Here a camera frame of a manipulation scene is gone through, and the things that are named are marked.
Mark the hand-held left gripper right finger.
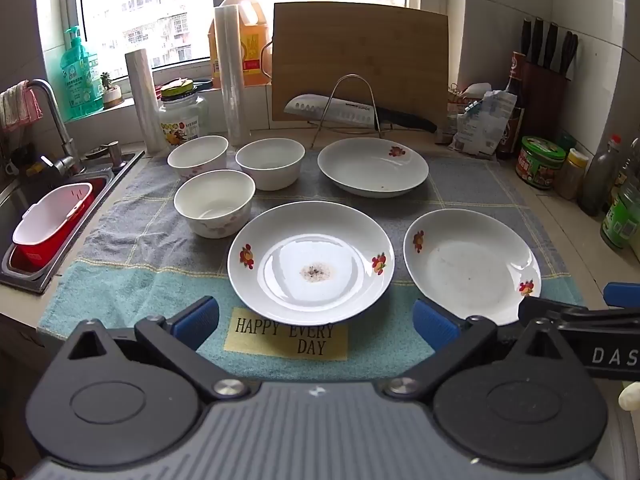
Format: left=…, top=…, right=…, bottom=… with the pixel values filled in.
left=382, top=299, right=575, bottom=404

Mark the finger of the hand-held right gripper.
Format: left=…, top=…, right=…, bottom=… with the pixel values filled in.
left=602, top=282, right=640, bottom=309
left=518, top=296, right=640, bottom=331

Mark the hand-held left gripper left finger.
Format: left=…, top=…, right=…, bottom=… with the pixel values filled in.
left=65, top=296, right=251, bottom=402

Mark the white floral bowl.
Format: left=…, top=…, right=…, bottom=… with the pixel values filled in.
left=235, top=138, right=306, bottom=192
left=173, top=169, right=256, bottom=239
left=167, top=135, right=229, bottom=183

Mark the white fruit-print plate with stain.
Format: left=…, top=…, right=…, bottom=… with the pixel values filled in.
left=227, top=201, right=396, bottom=326

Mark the person's right hand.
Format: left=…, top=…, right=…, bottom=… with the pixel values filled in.
left=618, top=381, right=640, bottom=414

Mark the green-labelled glass jar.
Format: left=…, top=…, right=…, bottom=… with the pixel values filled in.
left=600, top=180, right=640, bottom=250

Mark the grey and teal checked towel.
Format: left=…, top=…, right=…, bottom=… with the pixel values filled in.
left=37, top=147, right=586, bottom=386

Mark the red-capped dark glass bottle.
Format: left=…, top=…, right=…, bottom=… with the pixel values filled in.
left=580, top=134, right=622, bottom=217

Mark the yellow-lidded spice jar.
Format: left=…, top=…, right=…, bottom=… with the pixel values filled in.
left=554, top=148, right=590, bottom=201

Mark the green-lidded sauce jar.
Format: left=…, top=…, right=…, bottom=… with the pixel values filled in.
left=517, top=136, right=567, bottom=191

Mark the red plastic basin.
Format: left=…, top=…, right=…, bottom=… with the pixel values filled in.
left=10, top=175, right=108, bottom=271

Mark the white plastic strainer basket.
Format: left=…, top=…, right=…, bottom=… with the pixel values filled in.
left=12, top=182, right=94, bottom=261

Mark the steel sink knob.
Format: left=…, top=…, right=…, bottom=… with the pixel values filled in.
left=85, top=141, right=128, bottom=171

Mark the white plastic seasoning bag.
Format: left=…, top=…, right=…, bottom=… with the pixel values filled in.
left=447, top=89, right=518, bottom=157

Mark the glass jar with yellow-green lid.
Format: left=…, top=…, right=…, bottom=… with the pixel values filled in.
left=158, top=85, right=208, bottom=148

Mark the dark red knife block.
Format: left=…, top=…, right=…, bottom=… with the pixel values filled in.
left=520, top=57, right=571, bottom=146

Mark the red and white packet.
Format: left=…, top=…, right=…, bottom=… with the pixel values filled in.
left=446, top=82, right=481, bottom=136

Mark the steel sink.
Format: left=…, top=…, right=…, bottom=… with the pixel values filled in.
left=0, top=145, right=146, bottom=295

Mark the short cling film roll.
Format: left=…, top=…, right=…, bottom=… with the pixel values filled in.
left=125, top=49, right=166, bottom=153

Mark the dark soy sauce bottle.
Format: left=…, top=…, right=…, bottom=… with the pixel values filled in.
left=497, top=51, right=527, bottom=158

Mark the small potted plant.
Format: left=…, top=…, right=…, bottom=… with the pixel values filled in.
left=100, top=71, right=124, bottom=108

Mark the tall cling film roll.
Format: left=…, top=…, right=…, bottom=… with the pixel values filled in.
left=215, top=4, right=251, bottom=147

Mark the steel faucet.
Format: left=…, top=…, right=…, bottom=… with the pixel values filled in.
left=27, top=79, right=83, bottom=176

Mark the green dish soap bottle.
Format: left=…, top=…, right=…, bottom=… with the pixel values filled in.
left=60, top=26, right=104, bottom=122

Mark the pink dishcloth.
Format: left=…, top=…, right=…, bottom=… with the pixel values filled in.
left=0, top=81, right=45, bottom=133

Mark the bamboo cutting board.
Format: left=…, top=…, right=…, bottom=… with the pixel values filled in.
left=270, top=2, right=451, bottom=133

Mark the black-handled santoku knife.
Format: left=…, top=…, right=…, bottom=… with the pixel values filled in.
left=283, top=94, right=438, bottom=135

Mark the steel wire rack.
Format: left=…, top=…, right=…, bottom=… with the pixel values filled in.
left=310, top=74, right=396, bottom=150

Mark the window with white frame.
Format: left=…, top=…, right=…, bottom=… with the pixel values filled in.
left=75, top=0, right=451, bottom=81

